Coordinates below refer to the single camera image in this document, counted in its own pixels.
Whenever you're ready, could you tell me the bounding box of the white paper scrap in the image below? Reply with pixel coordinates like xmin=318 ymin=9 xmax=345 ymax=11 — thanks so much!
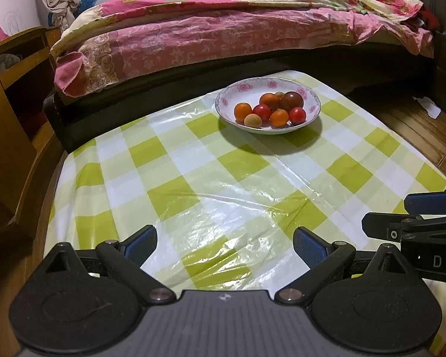
xmin=412 ymin=96 xmax=442 ymax=120

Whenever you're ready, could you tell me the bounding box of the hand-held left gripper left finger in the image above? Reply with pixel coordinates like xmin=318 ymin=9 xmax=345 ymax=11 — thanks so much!
xmin=45 ymin=225 xmax=176 ymax=304

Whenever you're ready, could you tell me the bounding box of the white floral plate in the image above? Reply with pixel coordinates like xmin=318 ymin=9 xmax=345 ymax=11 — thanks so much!
xmin=214 ymin=77 xmax=321 ymax=135

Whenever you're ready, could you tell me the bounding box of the dark brown tomato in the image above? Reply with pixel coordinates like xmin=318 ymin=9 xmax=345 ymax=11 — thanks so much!
xmin=280 ymin=91 xmax=304 ymax=111

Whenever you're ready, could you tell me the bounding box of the green checkered tablecloth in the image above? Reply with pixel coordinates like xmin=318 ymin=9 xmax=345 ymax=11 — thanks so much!
xmin=46 ymin=69 xmax=446 ymax=357

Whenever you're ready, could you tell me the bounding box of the small tangerine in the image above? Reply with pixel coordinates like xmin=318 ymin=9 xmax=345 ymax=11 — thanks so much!
xmin=234 ymin=103 xmax=253 ymax=123
xmin=270 ymin=109 xmax=290 ymax=127

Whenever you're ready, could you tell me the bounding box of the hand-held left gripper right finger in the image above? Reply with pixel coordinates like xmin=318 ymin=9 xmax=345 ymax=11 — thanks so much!
xmin=275 ymin=226 xmax=407 ymax=304

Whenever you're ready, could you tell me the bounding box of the pink floral blanket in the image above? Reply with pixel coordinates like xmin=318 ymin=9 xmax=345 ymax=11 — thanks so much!
xmin=50 ymin=0 xmax=435 ymax=97

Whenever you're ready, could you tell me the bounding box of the small red tomato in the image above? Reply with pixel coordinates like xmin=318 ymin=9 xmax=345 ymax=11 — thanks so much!
xmin=289 ymin=107 xmax=307 ymax=125

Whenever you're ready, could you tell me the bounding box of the orange tomato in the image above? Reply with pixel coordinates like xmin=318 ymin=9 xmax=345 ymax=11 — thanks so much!
xmin=259 ymin=93 xmax=281 ymax=110

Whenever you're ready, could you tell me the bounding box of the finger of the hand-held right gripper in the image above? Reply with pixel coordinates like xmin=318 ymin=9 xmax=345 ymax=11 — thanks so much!
xmin=404 ymin=188 xmax=446 ymax=215
xmin=362 ymin=212 xmax=446 ymax=239

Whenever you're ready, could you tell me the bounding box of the large red tomato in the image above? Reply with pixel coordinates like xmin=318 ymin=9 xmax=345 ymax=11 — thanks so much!
xmin=253 ymin=104 xmax=272 ymax=121

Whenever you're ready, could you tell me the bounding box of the dark bed frame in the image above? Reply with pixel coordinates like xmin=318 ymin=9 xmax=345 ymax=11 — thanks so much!
xmin=43 ymin=0 xmax=446 ymax=153

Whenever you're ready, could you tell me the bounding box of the wooden cabinet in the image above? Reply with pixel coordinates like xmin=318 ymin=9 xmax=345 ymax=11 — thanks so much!
xmin=0 ymin=26 xmax=65 ymax=239

